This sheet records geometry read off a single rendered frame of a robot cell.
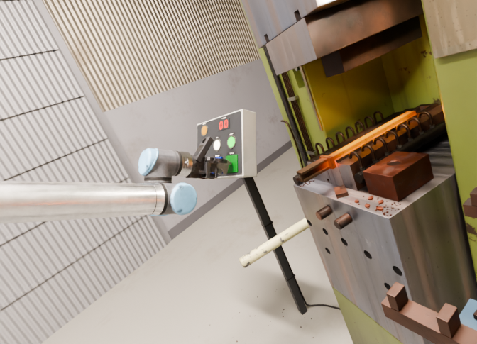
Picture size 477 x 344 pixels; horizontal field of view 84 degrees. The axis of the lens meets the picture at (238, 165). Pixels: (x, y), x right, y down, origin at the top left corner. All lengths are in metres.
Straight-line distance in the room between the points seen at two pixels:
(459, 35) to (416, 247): 0.43
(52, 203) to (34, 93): 2.38
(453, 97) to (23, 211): 0.88
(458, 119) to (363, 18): 0.32
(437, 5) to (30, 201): 0.84
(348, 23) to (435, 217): 0.50
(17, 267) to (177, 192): 2.32
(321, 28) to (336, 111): 0.41
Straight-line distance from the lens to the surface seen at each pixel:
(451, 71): 0.68
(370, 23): 0.81
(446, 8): 0.64
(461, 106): 0.70
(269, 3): 0.80
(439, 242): 0.80
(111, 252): 3.07
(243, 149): 1.08
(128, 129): 3.15
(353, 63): 0.81
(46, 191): 0.68
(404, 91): 1.19
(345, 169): 0.77
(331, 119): 1.04
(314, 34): 0.70
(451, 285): 0.90
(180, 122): 3.44
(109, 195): 0.70
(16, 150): 2.91
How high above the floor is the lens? 1.28
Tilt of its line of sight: 15 degrees down
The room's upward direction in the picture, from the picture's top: 23 degrees counter-clockwise
